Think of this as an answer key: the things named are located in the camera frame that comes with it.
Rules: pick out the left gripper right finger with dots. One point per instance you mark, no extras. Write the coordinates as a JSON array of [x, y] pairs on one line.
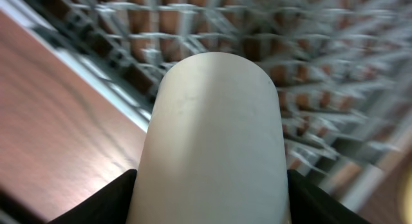
[[311, 205]]

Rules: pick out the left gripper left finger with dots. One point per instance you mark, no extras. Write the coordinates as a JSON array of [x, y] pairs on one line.
[[110, 205]]

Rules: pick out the white paper cup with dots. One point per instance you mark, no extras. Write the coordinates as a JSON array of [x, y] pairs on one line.
[[214, 150]]

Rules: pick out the yellow plate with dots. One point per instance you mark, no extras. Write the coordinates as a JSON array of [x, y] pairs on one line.
[[404, 198]]

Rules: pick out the grey dish rack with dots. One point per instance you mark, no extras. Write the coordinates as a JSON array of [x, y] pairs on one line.
[[342, 68]]

